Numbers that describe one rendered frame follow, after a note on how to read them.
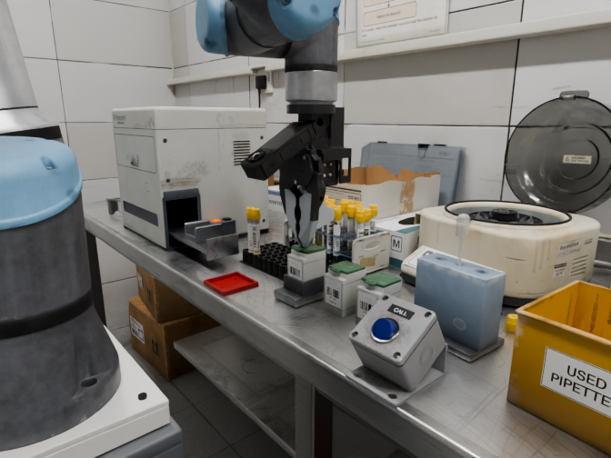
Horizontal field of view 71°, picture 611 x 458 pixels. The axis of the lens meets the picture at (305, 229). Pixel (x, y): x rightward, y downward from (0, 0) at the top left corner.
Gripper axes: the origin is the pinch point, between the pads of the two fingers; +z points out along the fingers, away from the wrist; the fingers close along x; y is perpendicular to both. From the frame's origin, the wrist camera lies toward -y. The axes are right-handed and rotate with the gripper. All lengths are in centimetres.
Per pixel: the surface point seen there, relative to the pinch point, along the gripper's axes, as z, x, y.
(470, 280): 0.1, -25.6, 4.5
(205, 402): 97, 98, 29
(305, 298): 8.4, -2.7, -1.3
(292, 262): 3.5, 0.7, -1.0
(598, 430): 7.6, -41.3, -1.3
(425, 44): -35, 18, 54
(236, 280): 9.3, 12.7, -3.9
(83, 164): 3, 169, 11
